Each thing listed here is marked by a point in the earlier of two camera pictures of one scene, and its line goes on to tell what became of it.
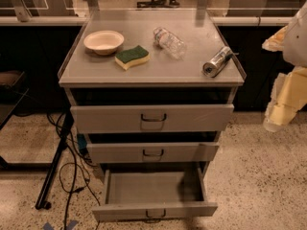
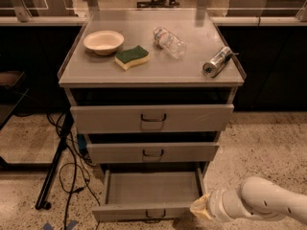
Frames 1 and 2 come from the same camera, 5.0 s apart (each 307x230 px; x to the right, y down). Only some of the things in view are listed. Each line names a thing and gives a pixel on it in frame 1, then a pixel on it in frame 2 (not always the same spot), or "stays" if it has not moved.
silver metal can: x=211 y=67 stays
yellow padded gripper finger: x=288 y=96 → x=200 y=208
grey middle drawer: x=153 y=152 stays
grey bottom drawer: x=149 y=194 stays
